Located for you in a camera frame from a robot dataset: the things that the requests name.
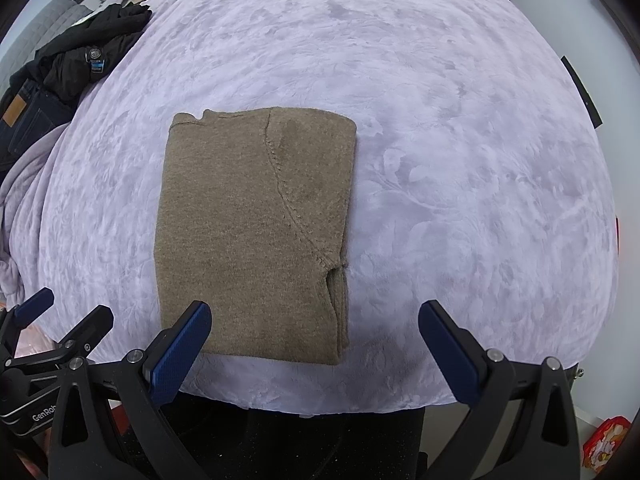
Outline olive knit sweater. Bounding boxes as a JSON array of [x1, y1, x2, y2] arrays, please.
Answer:
[[154, 107, 357, 365]]

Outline red white snack package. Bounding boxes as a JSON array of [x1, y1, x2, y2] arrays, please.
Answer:
[[582, 416, 631, 474]]

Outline dark blue jeans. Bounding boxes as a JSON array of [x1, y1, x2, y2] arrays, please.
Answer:
[[1, 79, 75, 179]]

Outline black jacket pile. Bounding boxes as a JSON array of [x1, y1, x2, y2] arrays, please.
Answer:
[[1, 3, 152, 107]]

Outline grey quilted headboard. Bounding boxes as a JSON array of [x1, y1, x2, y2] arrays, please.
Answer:
[[0, 0, 91, 92]]

